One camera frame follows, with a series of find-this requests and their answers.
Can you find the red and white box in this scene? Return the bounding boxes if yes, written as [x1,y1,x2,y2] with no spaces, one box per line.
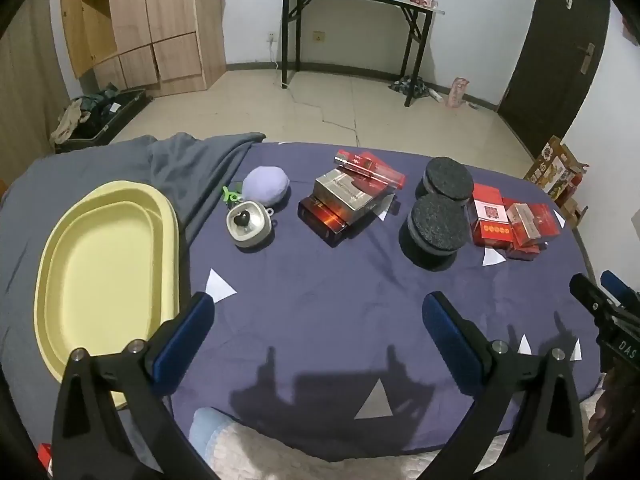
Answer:
[506,203,543,249]

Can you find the black foam cylinder grey band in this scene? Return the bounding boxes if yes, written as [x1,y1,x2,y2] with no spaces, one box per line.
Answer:
[399,194,470,272]
[415,156,475,201]

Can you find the white cable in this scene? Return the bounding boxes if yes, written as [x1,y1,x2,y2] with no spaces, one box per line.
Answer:
[270,40,293,90]

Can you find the grey blanket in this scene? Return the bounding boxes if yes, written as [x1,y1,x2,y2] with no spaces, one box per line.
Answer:
[0,132,267,461]

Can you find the person's right forearm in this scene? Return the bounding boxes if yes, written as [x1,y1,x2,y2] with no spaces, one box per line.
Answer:
[580,385,638,466]

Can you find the wooden wardrobe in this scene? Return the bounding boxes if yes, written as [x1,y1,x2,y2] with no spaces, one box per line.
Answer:
[59,0,228,97]

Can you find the purple plush with green stem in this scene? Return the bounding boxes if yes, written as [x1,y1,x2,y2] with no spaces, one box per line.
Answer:
[222,166,291,208]

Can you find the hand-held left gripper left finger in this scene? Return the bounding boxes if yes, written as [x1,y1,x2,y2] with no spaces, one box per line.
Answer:
[50,291,217,480]

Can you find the colourful printed cardboard box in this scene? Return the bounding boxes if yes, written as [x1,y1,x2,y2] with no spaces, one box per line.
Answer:
[523,135,591,201]

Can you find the yellow oval plastic basin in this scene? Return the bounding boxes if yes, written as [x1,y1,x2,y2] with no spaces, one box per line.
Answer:
[32,180,181,411]

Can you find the dark green clothes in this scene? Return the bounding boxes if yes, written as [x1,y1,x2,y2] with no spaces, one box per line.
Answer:
[75,86,121,121]

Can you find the dark checked clothes pile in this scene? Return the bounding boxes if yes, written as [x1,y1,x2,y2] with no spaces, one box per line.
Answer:
[389,75,437,102]

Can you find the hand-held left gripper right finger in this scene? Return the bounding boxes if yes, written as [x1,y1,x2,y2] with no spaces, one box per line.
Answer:
[415,291,586,480]

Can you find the small dark red box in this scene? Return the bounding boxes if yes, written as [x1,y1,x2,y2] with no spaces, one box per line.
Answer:
[506,244,542,263]

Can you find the silver box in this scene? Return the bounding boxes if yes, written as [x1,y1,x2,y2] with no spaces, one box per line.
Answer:
[313,170,388,224]

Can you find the red box with gold dots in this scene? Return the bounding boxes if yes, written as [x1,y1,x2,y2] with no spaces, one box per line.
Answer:
[471,183,513,248]

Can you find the dark red glossy box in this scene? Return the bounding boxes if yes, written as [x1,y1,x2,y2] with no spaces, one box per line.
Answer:
[298,192,396,248]

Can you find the beige knit cloth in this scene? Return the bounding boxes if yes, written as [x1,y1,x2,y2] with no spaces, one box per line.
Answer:
[200,417,453,480]

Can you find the red cardboard box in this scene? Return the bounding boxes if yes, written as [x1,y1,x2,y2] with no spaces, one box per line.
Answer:
[530,203,564,240]
[334,149,376,177]
[367,159,407,191]

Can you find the brown cardboard box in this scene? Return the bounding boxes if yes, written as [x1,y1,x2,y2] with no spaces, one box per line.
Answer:
[560,195,593,228]

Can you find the open black suitcase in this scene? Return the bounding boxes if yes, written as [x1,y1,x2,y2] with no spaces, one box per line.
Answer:
[52,87,153,155]

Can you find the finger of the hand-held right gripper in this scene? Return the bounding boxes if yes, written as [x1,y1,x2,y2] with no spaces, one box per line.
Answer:
[570,273,619,324]
[600,270,640,312]

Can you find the dark brown door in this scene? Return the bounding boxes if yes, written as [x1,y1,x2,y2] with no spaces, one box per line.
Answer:
[497,0,612,151]

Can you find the person's right hand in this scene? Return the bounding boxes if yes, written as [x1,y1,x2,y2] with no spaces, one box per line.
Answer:
[595,374,621,438]

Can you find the pink plastic bag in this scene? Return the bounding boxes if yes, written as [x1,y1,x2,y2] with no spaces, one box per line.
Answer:
[444,76,473,109]

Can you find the light blue cloth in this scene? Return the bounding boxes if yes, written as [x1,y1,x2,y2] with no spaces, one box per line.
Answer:
[189,406,231,463]

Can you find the beige curtain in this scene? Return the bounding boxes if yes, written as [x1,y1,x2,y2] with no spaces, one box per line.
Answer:
[0,0,68,186]

